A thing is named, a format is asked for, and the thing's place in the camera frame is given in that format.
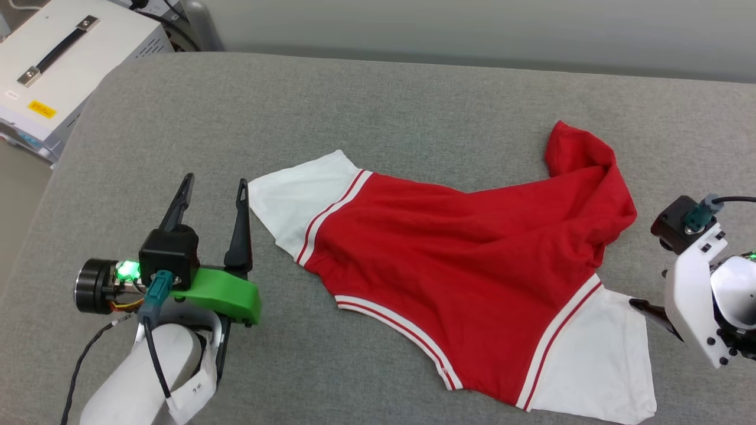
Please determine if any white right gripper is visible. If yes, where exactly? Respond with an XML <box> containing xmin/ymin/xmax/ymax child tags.
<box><xmin>629</xmin><ymin>223</ymin><xmax>756</xmax><ymax>370</ymax></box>

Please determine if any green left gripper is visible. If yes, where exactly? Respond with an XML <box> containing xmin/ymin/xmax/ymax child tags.
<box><xmin>74</xmin><ymin>173</ymin><xmax>262</xmax><ymax>326</ymax></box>

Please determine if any red and white basketball jersey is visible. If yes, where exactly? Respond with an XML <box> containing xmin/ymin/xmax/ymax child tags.
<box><xmin>248</xmin><ymin>121</ymin><xmax>657</xmax><ymax>424</ymax></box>

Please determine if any white power strip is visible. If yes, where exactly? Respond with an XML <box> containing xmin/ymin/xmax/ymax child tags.
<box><xmin>127</xmin><ymin>0</ymin><xmax>190</xmax><ymax>17</ymax></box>

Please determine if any black left camera cable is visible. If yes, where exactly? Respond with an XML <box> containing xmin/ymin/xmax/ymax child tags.
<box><xmin>144</xmin><ymin>270</ymin><xmax>174</xmax><ymax>399</ymax></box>

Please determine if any black camera cable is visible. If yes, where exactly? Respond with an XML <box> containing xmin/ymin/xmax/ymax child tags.
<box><xmin>144</xmin><ymin>270</ymin><xmax>174</xmax><ymax>399</ymax></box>
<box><xmin>684</xmin><ymin>194</ymin><xmax>756</xmax><ymax>232</ymax></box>

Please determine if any black right camera cable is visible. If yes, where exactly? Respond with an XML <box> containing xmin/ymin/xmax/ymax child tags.
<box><xmin>684</xmin><ymin>194</ymin><xmax>756</xmax><ymax>232</ymax></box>

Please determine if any black power cable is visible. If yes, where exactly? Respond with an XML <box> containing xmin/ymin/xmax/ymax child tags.
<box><xmin>133</xmin><ymin>0</ymin><xmax>201</xmax><ymax>51</ymax></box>

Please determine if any grey metal partition post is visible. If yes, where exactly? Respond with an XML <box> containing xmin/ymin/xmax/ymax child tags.
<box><xmin>180</xmin><ymin>0</ymin><xmax>226</xmax><ymax>53</ymax></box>

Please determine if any white equipment case black handle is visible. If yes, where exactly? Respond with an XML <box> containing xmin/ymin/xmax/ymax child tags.
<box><xmin>0</xmin><ymin>0</ymin><xmax>175</xmax><ymax>164</ymax></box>

